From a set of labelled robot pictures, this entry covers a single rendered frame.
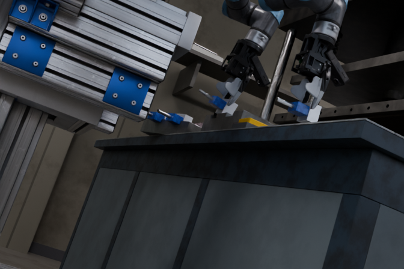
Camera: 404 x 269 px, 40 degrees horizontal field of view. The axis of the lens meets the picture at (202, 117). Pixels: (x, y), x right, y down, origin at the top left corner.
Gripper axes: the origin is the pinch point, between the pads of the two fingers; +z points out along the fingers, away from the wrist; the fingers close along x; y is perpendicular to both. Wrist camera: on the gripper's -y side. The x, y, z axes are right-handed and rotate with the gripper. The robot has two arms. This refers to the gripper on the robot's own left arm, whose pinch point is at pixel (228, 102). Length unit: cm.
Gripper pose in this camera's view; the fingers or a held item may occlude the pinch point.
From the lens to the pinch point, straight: 178.0
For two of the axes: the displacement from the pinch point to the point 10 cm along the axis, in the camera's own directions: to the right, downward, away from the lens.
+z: -4.9, 8.6, -1.2
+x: 3.6, 0.7, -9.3
